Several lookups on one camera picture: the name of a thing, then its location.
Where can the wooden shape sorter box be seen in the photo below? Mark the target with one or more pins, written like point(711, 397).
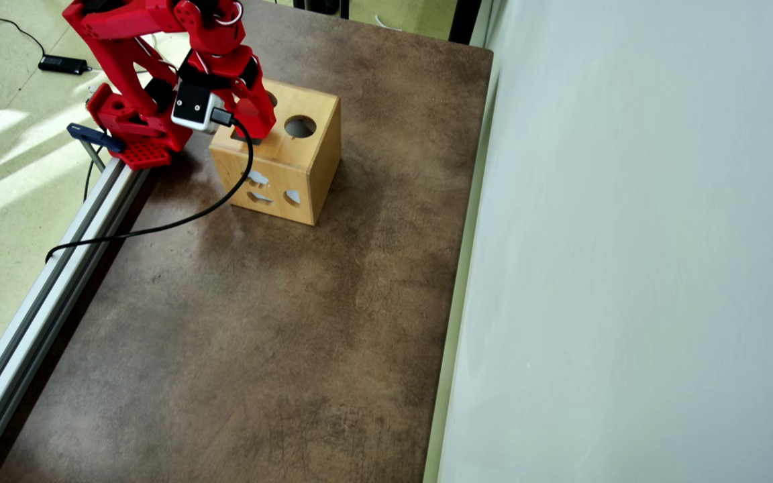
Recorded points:
point(292, 161)

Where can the black power adapter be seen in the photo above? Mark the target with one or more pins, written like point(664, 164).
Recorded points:
point(63, 64)

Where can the aluminium profile rail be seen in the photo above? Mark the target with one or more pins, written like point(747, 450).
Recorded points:
point(61, 268)

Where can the blue table clamp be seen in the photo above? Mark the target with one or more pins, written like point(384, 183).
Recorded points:
point(91, 136)

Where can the red robot arm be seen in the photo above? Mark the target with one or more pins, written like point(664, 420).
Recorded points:
point(125, 23)

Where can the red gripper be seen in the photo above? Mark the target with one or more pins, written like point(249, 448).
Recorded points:
point(257, 100)

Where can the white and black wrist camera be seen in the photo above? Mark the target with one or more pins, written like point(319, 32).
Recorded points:
point(192, 107)

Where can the black furniture leg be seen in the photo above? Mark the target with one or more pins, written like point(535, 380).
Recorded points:
point(323, 7)

